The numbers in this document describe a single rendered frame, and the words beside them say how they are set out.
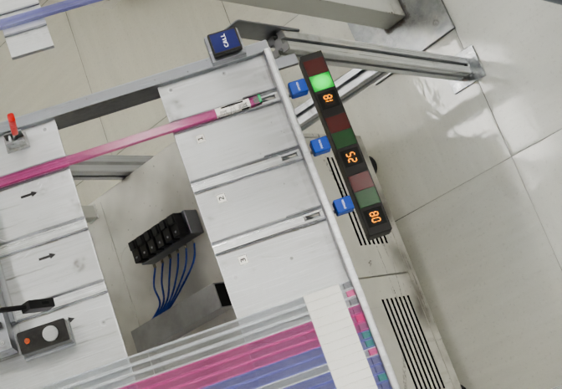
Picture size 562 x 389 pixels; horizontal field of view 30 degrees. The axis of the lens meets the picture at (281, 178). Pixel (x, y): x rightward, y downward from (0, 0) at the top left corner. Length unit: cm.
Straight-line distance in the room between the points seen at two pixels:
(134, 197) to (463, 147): 75
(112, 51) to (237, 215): 158
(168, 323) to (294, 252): 45
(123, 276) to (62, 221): 52
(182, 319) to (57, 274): 40
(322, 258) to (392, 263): 67
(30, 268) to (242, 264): 34
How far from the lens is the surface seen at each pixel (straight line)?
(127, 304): 223
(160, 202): 214
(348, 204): 172
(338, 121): 178
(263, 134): 176
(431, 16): 247
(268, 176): 174
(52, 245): 173
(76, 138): 335
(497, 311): 239
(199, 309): 201
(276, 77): 178
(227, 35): 178
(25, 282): 173
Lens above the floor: 206
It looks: 49 degrees down
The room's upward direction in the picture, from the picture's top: 91 degrees counter-clockwise
